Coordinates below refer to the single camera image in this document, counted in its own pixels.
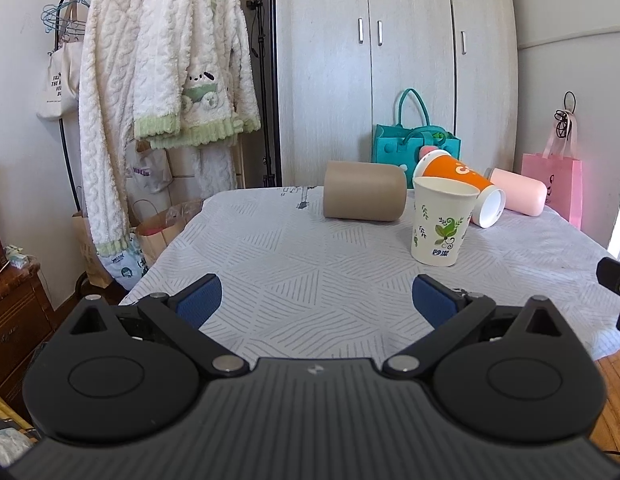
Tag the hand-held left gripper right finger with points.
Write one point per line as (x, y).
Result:
(432, 302)

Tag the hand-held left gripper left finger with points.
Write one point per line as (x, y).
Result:
(200, 301)

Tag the white leaf print paper cup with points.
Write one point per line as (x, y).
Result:
(440, 225)

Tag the pink cup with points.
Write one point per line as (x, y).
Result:
(520, 191)

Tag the brown paper cup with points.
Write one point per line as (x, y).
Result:
(365, 191)

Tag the orange paper cup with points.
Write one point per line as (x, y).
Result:
(462, 172)

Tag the brown paper bag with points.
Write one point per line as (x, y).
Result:
(87, 255)
(157, 235)

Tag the pink paper gift bag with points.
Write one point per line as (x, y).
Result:
(557, 185)

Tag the white printed shopping bag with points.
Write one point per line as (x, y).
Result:
(147, 170)

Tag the teal felt tote bag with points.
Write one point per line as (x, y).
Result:
(395, 147)

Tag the dark wooden cabinet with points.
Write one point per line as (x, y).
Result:
(15, 325)

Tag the small green white box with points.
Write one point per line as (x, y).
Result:
(16, 256)

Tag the white fluffy bathrobe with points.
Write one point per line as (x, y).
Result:
(107, 135)

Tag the black metal clothes rack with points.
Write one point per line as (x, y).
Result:
(63, 135)

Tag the light wood grain wardrobe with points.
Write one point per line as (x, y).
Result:
(340, 85)

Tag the white fluffy jacket green trim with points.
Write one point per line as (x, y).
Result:
(190, 50)

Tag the cream canvas tote bag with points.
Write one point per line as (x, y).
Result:
(57, 85)

